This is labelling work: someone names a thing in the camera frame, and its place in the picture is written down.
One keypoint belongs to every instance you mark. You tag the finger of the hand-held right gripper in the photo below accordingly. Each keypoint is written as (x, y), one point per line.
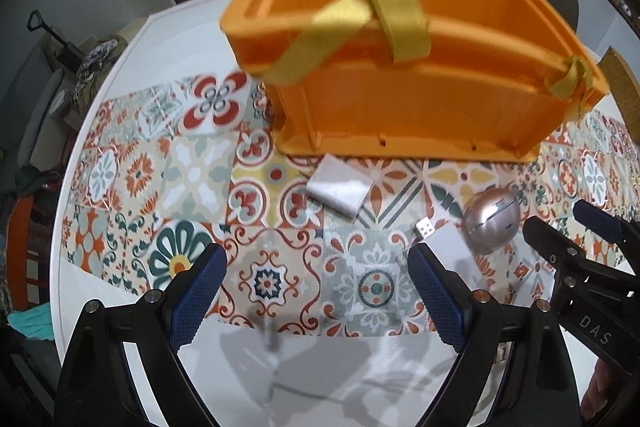
(612, 234)
(550, 247)

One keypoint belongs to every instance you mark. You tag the small white box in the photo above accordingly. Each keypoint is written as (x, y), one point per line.
(340, 187)

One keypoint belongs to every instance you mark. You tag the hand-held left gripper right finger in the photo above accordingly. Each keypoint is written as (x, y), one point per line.
(440, 297)

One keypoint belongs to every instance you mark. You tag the patterned fabric bag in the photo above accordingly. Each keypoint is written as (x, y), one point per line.
(97, 67)

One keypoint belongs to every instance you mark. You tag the wicker box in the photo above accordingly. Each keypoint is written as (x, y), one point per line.
(622, 82)

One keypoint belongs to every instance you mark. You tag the black shovel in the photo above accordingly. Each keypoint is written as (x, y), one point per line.
(62, 52)

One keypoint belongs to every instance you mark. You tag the grey sofa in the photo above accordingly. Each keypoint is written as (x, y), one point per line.
(30, 117)

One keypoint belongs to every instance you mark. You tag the person's right forearm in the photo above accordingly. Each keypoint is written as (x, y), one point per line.
(602, 397)

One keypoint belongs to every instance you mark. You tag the teal cloth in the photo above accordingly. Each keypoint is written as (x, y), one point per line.
(32, 322)

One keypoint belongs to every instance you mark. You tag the silver egg-shaped device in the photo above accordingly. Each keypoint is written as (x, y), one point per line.
(490, 219)

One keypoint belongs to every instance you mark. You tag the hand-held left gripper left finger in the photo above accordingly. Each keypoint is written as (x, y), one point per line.
(197, 302)

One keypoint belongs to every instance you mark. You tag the orange chair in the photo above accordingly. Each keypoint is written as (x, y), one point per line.
(25, 247)

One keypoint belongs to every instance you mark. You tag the white plug adapter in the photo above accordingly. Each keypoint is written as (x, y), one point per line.
(450, 247)

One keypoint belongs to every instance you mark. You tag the patterned tile table runner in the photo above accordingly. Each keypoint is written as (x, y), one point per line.
(275, 232)

